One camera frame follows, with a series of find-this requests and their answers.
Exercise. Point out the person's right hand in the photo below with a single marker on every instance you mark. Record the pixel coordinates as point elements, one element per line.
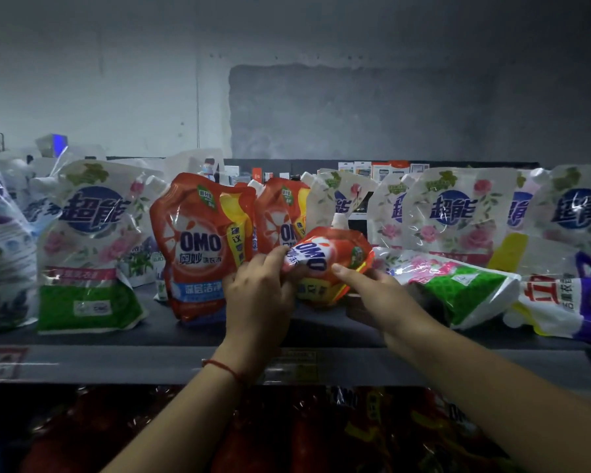
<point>394,310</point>

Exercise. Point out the person's left hand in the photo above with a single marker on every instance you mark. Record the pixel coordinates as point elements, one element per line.
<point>253,310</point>

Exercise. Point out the person's right thumb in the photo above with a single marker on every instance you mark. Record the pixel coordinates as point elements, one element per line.
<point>359,307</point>

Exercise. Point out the person's left thumb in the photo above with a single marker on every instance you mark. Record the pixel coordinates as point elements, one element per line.
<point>291,290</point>

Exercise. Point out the small orange detergent pouch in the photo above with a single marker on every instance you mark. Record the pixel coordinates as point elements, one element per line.
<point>332,251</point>

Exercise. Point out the person's left forearm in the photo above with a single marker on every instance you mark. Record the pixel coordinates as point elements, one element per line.
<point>187,418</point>

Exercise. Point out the person's right forearm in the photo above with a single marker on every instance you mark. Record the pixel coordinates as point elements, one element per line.
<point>502,403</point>

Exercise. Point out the large orange detergent pouch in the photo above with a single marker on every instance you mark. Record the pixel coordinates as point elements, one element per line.
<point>278,216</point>
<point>202,246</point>

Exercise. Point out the yellow shelf label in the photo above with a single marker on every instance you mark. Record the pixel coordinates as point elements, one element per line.
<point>295,367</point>

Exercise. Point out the row of dark red pouches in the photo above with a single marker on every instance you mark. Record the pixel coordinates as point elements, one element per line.
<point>325,433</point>

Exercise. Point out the row of white floral pouches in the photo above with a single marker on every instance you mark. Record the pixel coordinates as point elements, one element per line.
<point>460,211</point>

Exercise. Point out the row of small background boxes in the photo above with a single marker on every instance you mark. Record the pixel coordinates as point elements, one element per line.
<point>381,169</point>

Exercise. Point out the white green leaf pouch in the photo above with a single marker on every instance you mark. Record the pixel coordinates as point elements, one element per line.
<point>140,261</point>

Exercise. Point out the clear yellow detergent pouch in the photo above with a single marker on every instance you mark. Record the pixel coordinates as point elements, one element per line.
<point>517,251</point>

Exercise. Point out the grey metal shelf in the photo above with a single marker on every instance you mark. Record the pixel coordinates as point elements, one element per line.
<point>128,362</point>

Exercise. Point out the white purple detergent pouch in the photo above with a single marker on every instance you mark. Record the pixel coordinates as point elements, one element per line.
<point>566,302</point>

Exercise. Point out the blue white box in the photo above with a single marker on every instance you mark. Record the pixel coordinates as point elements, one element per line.
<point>53,145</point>

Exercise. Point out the white lavender detergent pouch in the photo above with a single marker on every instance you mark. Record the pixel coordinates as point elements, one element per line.
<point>5,251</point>

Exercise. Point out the red white shelf label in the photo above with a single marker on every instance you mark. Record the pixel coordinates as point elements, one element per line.
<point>1,363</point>

